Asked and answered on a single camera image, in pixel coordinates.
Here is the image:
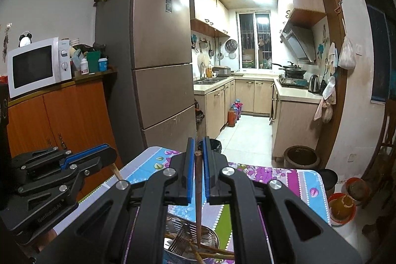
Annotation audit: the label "brown ceramic jar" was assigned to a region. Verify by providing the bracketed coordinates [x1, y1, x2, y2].
[284, 145, 321, 170]

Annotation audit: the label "kitchen window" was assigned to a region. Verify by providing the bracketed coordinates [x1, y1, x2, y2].
[237, 11, 273, 70]

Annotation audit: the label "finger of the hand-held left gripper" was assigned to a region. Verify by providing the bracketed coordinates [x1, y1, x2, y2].
[0, 169, 89, 240]
[12, 144, 118, 173]

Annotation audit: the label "rice cooker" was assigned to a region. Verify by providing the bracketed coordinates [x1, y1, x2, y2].
[212, 66, 232, 77]

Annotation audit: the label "orange wooden cabinet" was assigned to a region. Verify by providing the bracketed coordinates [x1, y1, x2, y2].
[6, 68, 124, 203]

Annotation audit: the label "blue perforated utensil holder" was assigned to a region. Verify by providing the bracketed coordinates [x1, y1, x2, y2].
[162, 215, 236, 264]

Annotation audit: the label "metal range hood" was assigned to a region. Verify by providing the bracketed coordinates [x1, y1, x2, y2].
[280, 20, 319, 63]

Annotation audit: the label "round metal strainer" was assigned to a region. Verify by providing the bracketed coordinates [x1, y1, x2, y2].
[225, 39, 238, 59]

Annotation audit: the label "white hanging plastic bag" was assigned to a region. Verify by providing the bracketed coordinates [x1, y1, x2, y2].
[338, 35, 357, 70]

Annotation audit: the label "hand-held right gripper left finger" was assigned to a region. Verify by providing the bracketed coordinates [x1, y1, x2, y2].
[37, 138, 196, 264]

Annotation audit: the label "orange basin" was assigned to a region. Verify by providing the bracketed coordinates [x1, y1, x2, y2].
[327, 193, 356, 224]
[345, 177, 370, 201]

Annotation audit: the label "dark window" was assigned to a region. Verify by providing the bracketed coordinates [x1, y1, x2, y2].
[367, 4, 396, 102]

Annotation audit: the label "red bottles on floor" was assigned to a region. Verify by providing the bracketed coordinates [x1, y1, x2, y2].
[228, 98, 243, 127]

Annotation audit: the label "black wok with lid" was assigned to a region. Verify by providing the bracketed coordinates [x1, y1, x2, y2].
[280, 61, 305, 73]

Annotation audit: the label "hanging cloths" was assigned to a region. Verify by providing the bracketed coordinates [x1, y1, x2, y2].
[314, 75, 336, 124]

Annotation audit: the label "person's left hand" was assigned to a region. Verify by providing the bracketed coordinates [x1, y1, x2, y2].
[17, 228, 61, 257]

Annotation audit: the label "kitchen counter with cabinets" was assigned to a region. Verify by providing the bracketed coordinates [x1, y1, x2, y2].
[193, 75, 274, 135]

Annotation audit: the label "brown refrigerator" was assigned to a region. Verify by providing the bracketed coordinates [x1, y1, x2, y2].
[94, 0, 198, 159]

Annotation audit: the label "stove side kitchen counter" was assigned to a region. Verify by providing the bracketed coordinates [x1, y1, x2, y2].
[272, 78, 324, 159]

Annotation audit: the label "wooden chopstick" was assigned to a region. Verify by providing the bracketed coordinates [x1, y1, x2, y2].
[201, 246, 235, 260]
[188, 244, 203, 264]
[111, 163, 123, 182]

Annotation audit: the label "black pot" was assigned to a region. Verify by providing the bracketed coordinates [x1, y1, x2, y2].
[319, 169, 339, 196]

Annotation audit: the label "white microwave oven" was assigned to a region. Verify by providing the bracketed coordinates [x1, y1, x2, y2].
[7, 37, 72, 99]

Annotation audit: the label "green box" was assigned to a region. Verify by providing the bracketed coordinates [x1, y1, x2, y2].
[87, 51, 101, 74]

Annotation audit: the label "small alarm clock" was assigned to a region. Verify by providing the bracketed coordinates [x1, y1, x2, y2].
[19, 31, 32, 48]

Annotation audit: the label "floral striped tablecloth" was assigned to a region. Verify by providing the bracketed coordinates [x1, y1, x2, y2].
[52, 145, 331, 264]

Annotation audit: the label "wooden chair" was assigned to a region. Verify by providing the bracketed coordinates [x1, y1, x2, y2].
[362, 97, 396, 209]

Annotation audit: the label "flower wall sticker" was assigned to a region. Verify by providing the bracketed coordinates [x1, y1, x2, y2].
[316, 24, 330, 67]

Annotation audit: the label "upper kitchen cabinets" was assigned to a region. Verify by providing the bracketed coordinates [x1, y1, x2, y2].
[190, 0, 231, 37]

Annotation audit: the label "gas stove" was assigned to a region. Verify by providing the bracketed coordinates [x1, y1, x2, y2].
[278, 74, 308, 88]

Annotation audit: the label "black trash bin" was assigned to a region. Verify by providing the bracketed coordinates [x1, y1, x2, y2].
[202, 139, 222, 155]

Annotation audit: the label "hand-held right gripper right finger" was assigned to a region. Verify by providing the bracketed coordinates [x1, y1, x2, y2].
[198, 137, 362, 264]

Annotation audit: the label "thin dark chopstick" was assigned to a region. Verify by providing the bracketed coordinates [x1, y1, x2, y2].
[194, 150, 203, 250]

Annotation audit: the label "electric kettle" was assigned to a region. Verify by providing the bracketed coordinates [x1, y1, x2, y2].
[308, 74, 321, 94]

